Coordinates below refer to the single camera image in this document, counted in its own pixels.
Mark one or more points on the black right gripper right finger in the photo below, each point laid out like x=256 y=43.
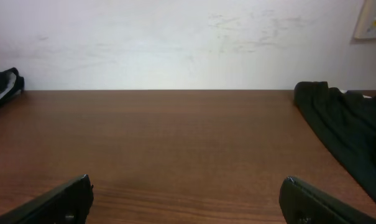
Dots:
x=301 y=203

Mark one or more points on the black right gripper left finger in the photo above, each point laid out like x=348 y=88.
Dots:
x=68 y=203

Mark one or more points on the dark clothes pile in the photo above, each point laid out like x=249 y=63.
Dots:
x=346 y=125

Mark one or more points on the white garment in pile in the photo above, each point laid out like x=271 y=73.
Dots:
x=352 y=92

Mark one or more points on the black folded garment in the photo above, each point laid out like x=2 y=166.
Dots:
x=11 y=84

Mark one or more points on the framed wall notice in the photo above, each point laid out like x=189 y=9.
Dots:
x=366 y=24

